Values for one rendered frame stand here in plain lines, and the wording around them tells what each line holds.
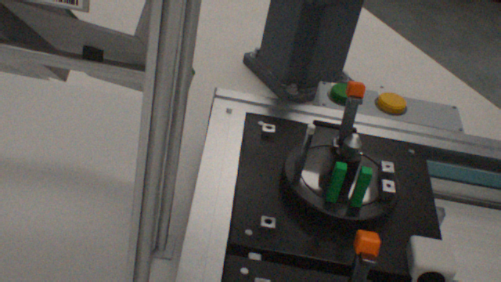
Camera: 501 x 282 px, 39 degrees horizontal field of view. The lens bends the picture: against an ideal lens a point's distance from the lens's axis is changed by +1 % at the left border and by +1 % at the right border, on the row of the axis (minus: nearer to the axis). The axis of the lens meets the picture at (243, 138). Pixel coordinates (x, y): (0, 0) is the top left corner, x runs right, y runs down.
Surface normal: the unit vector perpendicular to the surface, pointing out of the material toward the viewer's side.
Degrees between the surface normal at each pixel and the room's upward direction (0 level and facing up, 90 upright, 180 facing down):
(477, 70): 1
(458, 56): 1
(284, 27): 90
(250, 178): 0
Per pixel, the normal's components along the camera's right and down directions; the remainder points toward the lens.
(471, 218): 0.17, -0.78
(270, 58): -0.83, 0.22
